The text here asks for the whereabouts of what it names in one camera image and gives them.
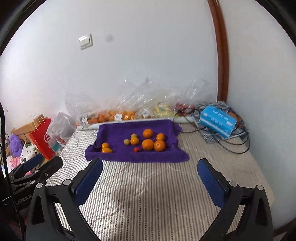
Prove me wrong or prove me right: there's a purple plush item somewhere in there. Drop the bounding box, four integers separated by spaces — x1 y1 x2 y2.
10 134 23 158

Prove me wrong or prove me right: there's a white plastic bag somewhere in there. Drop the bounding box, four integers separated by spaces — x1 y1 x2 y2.
44 112 76 154

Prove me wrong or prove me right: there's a pink clothing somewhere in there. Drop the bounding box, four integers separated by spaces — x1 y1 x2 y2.
6 156 27 173

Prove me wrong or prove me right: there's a red paper shopping bag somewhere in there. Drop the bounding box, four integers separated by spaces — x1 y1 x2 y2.
29 114 55 160

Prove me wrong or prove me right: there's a white patterned cloth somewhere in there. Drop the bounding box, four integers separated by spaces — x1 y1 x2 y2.
20 143 40 163

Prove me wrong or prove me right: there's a white wall switch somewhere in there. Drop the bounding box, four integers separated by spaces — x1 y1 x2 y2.
78 34 93 50

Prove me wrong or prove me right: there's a blue tissue pack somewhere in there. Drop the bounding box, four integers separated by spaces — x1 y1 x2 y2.
200 105 237 138

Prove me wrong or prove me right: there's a large orange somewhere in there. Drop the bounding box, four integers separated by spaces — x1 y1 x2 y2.
154 140 166 152

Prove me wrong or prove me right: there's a brown wooden door frame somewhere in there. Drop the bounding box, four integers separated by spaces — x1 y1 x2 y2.
207 0 229 102

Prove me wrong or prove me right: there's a clear bag of yellow fruit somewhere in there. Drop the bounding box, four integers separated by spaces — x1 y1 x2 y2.
114 77 216 119

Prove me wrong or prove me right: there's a black cable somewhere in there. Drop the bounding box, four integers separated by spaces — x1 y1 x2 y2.
172 104 251 155

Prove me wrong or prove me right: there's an oval orange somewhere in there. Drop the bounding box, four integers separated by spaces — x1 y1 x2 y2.
101 148 113 153

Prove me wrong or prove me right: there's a small red tomato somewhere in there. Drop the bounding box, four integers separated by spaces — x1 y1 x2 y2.
133 147 141 153

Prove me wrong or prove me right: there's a purple towel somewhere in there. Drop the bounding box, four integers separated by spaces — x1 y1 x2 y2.
85 120 189 163

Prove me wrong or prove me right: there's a striped quilted mattress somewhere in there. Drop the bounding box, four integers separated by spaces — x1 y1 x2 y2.
43 122 276 241

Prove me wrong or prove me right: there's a clear bag of oranges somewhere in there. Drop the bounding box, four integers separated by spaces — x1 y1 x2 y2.
64 91 137 125

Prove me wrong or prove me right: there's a wooden bedside table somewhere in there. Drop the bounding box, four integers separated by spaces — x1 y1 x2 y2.
11 114 47 143

